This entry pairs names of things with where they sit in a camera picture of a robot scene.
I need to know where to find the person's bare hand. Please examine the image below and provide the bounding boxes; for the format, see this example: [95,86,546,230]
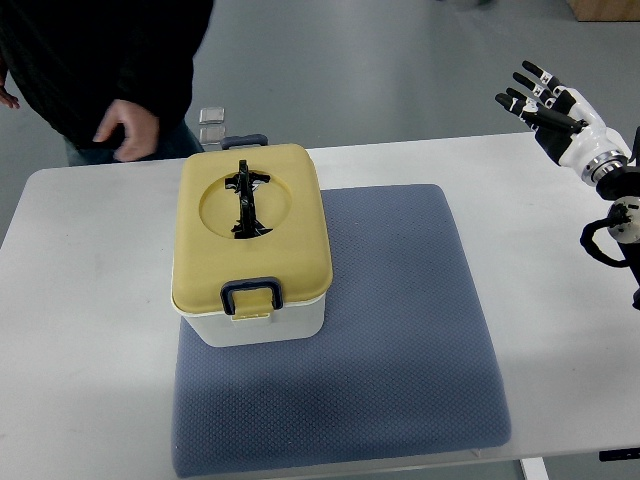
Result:
[93,99,160,162]

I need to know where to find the yellow storage box lid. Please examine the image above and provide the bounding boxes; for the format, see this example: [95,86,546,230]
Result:
[172,144,333,314]

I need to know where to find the blue box latch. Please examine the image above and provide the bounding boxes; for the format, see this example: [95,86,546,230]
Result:
[220,276,284,316]
[220,134,269,150]

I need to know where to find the white storage box body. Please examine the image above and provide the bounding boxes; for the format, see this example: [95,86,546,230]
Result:
[173,294,326,347]

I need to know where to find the brown cardboard box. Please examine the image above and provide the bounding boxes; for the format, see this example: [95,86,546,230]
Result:
[567,0,639,22]

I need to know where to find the blue textured mat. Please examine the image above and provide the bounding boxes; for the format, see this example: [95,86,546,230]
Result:
[172,184,511,477]

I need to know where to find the person in black sweater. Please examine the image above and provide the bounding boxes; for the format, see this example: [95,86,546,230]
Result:
[1,1,214,166]

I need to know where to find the blue front box latch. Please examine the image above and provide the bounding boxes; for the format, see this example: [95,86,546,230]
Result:
[220,276,284,316]

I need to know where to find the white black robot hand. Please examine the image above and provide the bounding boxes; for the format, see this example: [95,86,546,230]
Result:
[495,61,630,186]

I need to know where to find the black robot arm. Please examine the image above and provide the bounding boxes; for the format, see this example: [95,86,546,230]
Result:
[580,129,639,282]

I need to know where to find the person's other hand fingertips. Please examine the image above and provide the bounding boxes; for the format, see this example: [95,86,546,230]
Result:
[0,85,20,109]

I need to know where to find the blue rear box latch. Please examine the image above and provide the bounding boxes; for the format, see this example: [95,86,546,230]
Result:
[220,134,269,150]

